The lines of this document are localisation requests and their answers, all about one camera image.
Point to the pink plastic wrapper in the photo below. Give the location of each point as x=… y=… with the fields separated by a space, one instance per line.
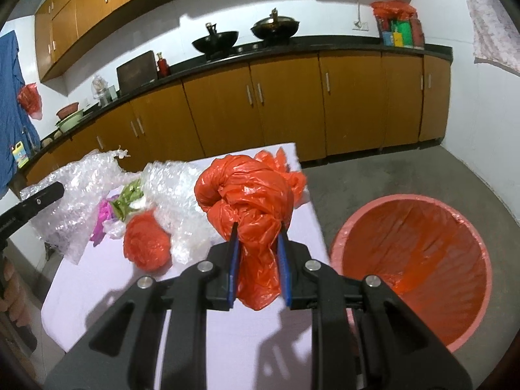
x=101 y=215

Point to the orange bag over boxes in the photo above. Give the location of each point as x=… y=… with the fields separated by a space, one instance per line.
x=390 y=8

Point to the green box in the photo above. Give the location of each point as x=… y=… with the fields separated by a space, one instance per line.
x=404 y=32

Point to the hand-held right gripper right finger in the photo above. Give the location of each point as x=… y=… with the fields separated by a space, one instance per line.
x=284 y=272

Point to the pink plastic waste bin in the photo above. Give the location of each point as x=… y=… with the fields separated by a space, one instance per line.
x=345 y=227

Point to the brown lower kitchen cabinets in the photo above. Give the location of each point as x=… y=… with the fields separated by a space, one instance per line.
x=284 y=105

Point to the clear bubble wrap sheet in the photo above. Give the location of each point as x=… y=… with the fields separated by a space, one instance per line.
x=77 y=187
x=174 y=187

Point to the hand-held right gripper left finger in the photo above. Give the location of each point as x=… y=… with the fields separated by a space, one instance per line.
x=232 y=268

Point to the brown wall cabinets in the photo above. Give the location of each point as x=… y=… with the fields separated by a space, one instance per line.
x=81 y=8

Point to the yellow detergent bottle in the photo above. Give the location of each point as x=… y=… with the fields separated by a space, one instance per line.
x=19 y=154

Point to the green and white plastic wrapper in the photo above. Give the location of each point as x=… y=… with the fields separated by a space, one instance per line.
x=128 y=199

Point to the red box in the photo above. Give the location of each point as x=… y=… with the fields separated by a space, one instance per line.
x=418 y=32

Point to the green basin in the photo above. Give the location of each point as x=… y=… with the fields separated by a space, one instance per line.
x=71 y=124

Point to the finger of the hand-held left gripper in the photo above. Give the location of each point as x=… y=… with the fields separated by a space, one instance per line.
x=38 y=201

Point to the blue hanging cloth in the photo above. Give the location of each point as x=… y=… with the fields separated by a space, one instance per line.
x=12 y=109

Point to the black wok with lid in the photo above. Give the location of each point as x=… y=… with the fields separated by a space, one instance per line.
x=274 y=28

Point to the red bottle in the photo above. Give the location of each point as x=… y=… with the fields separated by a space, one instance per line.
x=162 y=67

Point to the red basin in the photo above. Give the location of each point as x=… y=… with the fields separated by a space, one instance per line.
x=69 y=109

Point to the glass jar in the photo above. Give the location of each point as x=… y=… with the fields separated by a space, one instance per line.
x=98 y=85

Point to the red hanging plastic bag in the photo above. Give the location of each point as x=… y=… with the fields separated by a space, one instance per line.
x=30 y=97

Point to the gas stove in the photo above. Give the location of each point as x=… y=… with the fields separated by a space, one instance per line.
x=243 y=48

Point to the floral pink curtain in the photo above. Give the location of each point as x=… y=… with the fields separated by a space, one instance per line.
x=487 y=20

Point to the person's left hand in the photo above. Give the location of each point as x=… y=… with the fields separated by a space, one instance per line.
x=10 y=288

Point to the dark cutting board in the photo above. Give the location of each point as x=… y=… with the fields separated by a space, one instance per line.
x=136 y=71

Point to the black kitchen countertop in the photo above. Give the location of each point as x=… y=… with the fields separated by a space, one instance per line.
x=349 y=44

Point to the small balled orange plastic bag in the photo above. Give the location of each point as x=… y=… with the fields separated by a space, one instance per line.
x=146 y=243

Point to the white wall socket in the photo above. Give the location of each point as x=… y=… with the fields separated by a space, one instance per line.
x=359 y=24

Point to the large orange plastic bag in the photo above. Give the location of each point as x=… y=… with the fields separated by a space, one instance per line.
x=248 y=195

